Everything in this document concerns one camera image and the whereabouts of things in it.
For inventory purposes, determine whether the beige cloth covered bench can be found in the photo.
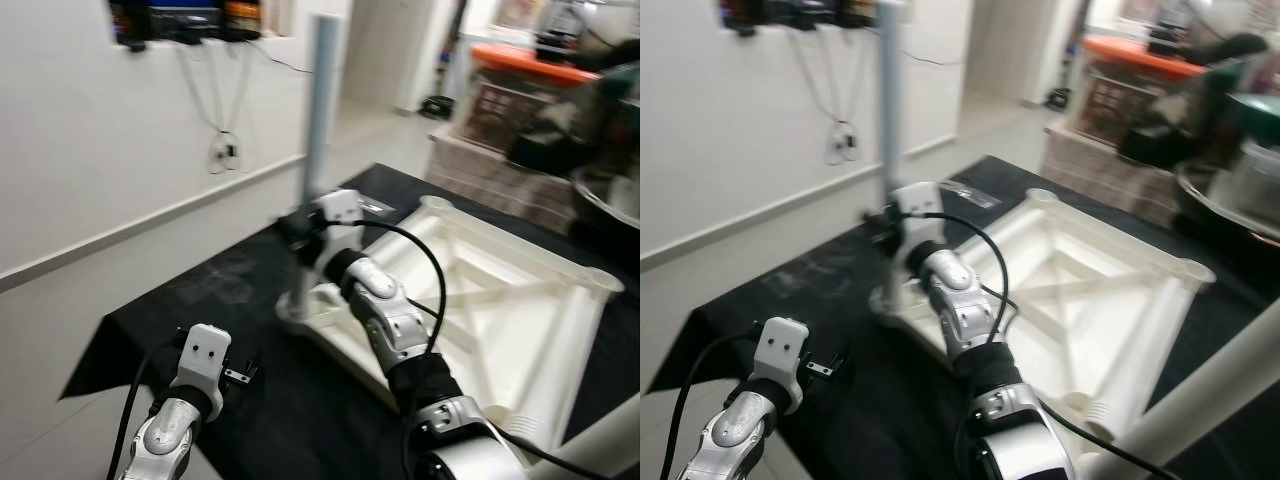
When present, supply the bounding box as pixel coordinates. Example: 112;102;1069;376
425;130;581;236
1040;120;1186;226

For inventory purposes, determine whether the white plastic table top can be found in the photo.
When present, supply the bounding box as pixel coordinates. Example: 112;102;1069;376
278;195;626;471
870;188;1216;461

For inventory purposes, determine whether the red printed carton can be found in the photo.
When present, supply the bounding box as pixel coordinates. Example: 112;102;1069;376
1080;70;1151;141
465;78;546;151

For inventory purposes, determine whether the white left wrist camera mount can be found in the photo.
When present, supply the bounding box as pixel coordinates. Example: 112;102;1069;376
172;323;233;401
750;317;811;396

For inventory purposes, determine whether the clear storage box orange lid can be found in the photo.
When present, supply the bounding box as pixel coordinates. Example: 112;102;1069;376
470;42;601;151
1085;35;1206;141

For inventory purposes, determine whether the black kitchen appliance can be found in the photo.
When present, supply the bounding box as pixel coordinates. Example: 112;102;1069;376
535;0;586;61

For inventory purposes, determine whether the clear plastic container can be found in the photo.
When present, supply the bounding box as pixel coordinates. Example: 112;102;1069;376
1215;135;1280;226

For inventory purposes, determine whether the black wall cable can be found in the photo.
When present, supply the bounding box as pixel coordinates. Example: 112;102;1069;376
800;35;866;166
180;45;251;176

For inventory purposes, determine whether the green pot lid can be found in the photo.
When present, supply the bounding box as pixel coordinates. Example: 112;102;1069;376
1230;90;1280;136

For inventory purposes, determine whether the white plastic table leg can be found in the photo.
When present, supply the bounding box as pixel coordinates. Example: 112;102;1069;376
1085;300;1280;480
870;0;911;316
1095;275;1201;441
540;280;613;426
560;395;641;480
278;15;341;331

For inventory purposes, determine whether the black tablecloth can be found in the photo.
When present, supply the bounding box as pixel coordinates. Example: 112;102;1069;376
60;163;641;480
648;155;1280;480

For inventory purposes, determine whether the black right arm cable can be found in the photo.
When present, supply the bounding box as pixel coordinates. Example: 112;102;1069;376
340;220;601;479
905;210;1181;480

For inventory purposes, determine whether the black round wok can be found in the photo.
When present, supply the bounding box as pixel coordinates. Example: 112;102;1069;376
1175;165;1280;246
570;165;641;231

